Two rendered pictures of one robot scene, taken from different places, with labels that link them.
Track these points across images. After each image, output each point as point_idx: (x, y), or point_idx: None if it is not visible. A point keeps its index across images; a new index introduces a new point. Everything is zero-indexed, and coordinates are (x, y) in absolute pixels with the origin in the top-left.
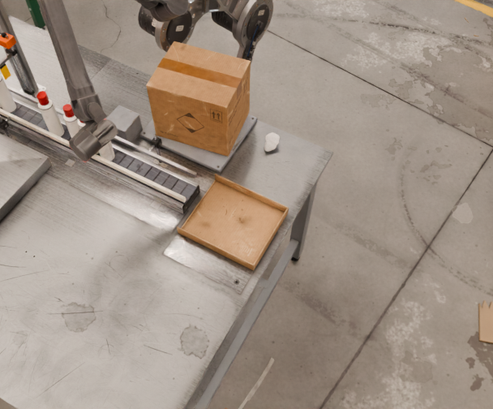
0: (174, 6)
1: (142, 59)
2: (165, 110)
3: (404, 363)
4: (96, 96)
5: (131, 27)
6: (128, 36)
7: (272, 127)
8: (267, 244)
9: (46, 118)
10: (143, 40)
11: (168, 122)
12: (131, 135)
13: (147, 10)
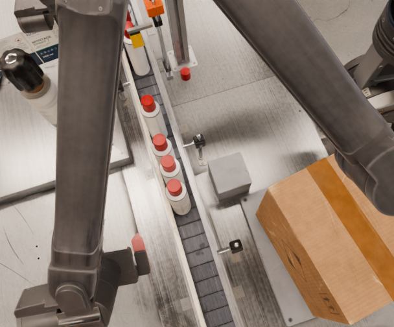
0: (389, 196)
1: (344, 50)
2: (274, 221)
3: None
4: (89, 276)
5: (359, 12)
6: (350, 19)
7: None
8: None
9: (145, 122)
10: (359, 32)
11: (271, 228)
12: (228, 194)
13: (358, 74)
